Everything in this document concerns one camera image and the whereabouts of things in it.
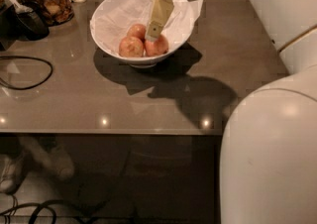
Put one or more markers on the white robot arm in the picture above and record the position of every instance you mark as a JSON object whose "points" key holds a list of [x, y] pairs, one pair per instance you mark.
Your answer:
{"points": [[268, 161]]}

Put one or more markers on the white ceramic bowl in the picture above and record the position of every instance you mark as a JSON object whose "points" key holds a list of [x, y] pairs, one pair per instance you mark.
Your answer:
{"points": [[109, 44]]}

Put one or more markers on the white paper liner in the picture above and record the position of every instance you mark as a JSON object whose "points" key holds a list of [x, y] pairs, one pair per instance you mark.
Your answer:
{"points": [[125, 10]]}

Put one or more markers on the white shoe right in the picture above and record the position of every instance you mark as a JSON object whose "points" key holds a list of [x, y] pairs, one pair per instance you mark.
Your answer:
{"points": [[61, 163]]}

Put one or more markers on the white shoe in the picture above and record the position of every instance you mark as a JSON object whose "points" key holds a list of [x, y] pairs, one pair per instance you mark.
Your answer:
{"points": [[13, 174], [61, 163]]}

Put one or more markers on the white shoe left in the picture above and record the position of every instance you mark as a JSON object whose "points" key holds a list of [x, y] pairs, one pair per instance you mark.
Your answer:
{"points": [[13, 174]]}

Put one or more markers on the black scoop with white handle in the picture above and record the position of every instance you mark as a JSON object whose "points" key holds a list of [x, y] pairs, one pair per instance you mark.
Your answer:
{"points": [[29, 22]]}

